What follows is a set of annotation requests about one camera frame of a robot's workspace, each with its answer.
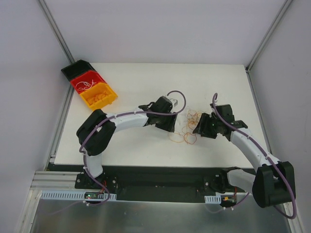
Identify yellow cable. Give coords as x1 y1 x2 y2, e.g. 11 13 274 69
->
182 109 204 129

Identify orange cable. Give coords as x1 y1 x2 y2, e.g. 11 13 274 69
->
169 131 199 146
91 92 109 104

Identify white cable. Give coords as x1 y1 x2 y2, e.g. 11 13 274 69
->
75 79 97 92

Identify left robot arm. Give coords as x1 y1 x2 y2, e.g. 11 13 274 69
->
76 96 177 189

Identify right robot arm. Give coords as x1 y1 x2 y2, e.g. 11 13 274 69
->
193 104 295 208

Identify yellow bin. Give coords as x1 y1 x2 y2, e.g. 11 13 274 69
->
80 83 118 111

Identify red bin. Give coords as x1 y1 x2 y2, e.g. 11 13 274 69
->
70 70 106 94

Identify black bin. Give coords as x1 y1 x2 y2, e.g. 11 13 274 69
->
61 60 96 82

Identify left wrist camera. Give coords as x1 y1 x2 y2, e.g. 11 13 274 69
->
165 96 178 107

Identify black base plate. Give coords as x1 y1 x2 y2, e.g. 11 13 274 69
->
74 166 243 203

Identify right cable duct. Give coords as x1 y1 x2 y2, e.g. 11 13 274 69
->
204 194 237 204

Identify cable duct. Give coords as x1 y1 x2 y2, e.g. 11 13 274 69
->
204 194 237 204
41 190 117 201

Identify right aluminium frame post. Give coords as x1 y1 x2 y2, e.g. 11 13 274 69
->
245 0 294 73

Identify aluminium frame post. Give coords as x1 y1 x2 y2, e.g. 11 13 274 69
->
245 0 294 73
37 0 75 64

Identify left cable duct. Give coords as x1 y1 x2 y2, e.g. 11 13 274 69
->
41 190 117 201

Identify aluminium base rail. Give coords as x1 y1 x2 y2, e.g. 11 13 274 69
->
30 171 81 190

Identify left aluminium frame post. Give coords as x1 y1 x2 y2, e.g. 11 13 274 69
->
37 0 75 64

